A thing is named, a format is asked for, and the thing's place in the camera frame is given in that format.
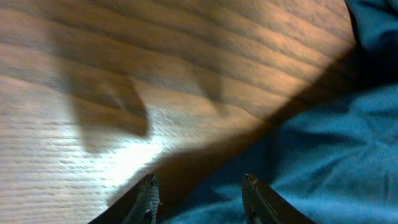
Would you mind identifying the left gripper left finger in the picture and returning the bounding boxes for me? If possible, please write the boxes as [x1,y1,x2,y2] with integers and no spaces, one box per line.
[89,174,160,224]

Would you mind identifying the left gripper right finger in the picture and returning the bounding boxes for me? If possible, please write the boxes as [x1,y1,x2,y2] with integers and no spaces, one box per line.
[241,174,315,224]

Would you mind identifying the dark blue shorts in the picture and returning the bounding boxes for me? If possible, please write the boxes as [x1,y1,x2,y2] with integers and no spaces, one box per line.
[161,1,397,223]

